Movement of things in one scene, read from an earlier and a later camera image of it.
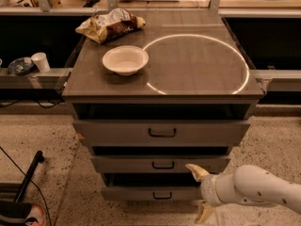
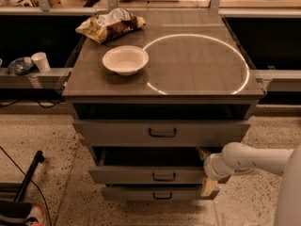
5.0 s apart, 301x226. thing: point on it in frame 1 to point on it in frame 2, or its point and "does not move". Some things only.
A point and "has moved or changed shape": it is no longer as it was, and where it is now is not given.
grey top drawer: [161, 132] does not move
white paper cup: [40, 60] does not move
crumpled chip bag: [110, 24] does not move
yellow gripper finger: [197, 171] to [203, 153]
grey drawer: [157, 164] has moved or changed shape
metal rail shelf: [53, 79] does not move
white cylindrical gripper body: [208, 189] to [211, 168]
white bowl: [126, 59] does not move
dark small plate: [20, 66] does not move
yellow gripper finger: [204, 211] to [208, 185]
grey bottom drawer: [150, 193] does not move
